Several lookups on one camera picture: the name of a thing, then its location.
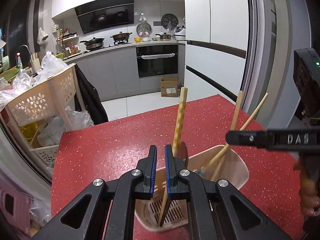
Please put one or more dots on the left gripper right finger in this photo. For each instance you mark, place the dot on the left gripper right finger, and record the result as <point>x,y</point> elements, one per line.
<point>216,210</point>

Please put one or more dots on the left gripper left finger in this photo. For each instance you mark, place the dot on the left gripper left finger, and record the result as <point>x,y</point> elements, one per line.
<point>105,209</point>

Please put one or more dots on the blue wooden chopstick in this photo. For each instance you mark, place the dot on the blue wooden chopstick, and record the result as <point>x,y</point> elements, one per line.
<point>208,169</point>

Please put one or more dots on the brown spoon black handle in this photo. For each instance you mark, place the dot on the brown spoon black handle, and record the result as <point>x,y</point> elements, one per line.
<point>183,154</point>

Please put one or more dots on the yellow patterned chopstick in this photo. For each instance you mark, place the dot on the yellow patterned chopstick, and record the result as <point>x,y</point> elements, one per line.
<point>175,146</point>

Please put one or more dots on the right hand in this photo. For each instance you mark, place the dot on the right hand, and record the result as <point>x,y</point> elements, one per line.
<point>309,199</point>

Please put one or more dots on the pink plastic stool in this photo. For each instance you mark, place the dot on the pink plastic stool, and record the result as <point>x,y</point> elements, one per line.
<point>16,207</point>

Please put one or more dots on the wooden chopstick in holder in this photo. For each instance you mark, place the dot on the wooden chopstick in holder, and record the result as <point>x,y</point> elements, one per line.
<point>219,158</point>

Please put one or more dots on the black jacket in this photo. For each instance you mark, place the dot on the black jacket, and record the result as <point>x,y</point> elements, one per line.
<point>91,98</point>

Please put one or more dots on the cream perforated storage rack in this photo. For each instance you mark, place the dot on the cream perforated storage rack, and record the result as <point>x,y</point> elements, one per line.
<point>37,105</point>

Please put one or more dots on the cardboard box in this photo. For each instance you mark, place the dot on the cardboard box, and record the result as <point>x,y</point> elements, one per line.
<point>169,87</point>

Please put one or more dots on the clear plastic bag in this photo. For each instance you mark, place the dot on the clear plastic bag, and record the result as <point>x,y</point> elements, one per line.
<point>50,66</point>

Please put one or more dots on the black built-in oven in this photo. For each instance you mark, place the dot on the black built-in oven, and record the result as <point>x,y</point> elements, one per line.
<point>157,60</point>

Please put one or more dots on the black frying pan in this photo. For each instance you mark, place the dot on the black frying pan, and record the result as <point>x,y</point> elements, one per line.
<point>93,44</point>

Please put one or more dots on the black wok on stove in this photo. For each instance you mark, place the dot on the black wok on stove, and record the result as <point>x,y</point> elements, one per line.
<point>121,37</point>

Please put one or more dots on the black range hood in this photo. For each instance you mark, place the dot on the black range hood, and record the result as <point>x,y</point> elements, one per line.
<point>102,14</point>

